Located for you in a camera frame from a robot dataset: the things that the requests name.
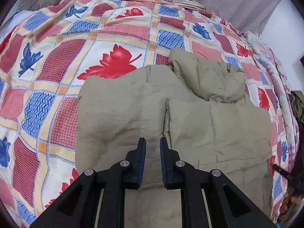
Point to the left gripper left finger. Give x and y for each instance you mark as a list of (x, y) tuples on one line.
[(97, 198)]

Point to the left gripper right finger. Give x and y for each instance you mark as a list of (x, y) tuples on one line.
[(208, 199)]

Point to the olive green puffer jacket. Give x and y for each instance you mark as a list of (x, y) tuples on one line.
[(200, 106)]

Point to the person right hand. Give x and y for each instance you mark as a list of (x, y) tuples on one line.
[(296, 200)]

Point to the pink floral blanket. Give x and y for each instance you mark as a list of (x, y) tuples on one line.
[(280, 83)]

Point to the olive green garment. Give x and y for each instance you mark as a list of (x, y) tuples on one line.
[(297, 104)]

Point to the leaf patterned patchwork quilt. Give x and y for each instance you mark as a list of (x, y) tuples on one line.
[(46, 57)]

